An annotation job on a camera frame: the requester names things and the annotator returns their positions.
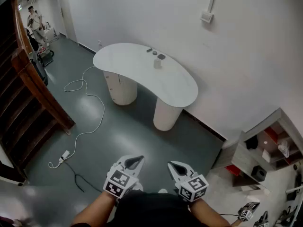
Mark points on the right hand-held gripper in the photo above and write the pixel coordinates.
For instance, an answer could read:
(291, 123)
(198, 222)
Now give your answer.
(193, 188)

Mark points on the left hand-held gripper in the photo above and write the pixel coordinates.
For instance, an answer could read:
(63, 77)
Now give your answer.
(119, 180)

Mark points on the small white container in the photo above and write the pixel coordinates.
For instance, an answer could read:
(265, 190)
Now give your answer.
(157, 64)

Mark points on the person's right forearm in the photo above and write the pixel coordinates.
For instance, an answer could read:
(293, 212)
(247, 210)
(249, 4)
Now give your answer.
(208, 213)

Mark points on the person's left forearm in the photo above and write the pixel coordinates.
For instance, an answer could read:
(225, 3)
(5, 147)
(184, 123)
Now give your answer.
(94, 209)

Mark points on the person's white right shoe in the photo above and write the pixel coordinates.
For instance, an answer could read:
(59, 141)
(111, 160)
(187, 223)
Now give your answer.
(163, 191)

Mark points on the person's black clothing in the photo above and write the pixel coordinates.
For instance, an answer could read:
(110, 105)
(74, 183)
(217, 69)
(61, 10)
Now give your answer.
(154, 210)

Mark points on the red box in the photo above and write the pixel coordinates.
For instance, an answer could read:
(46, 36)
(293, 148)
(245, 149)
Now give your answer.
(233, 170)

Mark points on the white power strip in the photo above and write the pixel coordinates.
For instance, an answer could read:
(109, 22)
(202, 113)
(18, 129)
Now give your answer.
(64, 155)

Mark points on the grey shelf unit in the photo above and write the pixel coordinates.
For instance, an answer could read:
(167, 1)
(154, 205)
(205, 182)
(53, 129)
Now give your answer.
(246, 157)

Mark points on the black cube box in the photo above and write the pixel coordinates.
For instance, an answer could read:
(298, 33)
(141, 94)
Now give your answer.
(258, 173)

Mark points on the spare hand-held gripper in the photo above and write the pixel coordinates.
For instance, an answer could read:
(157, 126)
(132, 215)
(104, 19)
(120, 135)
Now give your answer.
(247, 213)

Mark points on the small white box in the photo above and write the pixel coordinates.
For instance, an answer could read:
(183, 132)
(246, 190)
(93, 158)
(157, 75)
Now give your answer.
(266, 155)

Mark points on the white kidney-shaped table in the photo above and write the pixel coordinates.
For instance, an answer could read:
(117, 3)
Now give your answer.
(132, 65)

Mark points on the white striped object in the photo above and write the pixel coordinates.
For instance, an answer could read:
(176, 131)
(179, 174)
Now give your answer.
(284, 149)

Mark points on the flat square black object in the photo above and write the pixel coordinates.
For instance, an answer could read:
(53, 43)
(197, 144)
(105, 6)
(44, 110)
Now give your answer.
(161, 56)

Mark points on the black remote control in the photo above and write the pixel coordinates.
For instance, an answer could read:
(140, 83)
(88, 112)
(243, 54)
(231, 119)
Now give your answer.
(149, 50)

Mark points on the dark wooden staircase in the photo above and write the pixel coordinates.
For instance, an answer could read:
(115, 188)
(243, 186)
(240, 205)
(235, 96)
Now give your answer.
(26, 98)

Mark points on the black suitcase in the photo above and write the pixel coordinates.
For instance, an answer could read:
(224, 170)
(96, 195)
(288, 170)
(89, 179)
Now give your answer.
(40, 72)

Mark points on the red and black floor appliance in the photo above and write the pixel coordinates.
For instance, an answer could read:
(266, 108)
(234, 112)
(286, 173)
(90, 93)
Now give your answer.
(45, 54)

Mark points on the white door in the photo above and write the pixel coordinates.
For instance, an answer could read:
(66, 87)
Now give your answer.
(67, 13)

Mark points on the white wall socket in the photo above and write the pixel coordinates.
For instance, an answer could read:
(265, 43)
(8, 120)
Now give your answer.
(99, 43)

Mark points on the white wall switch box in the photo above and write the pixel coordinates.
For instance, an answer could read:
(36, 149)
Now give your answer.
(206, 16)

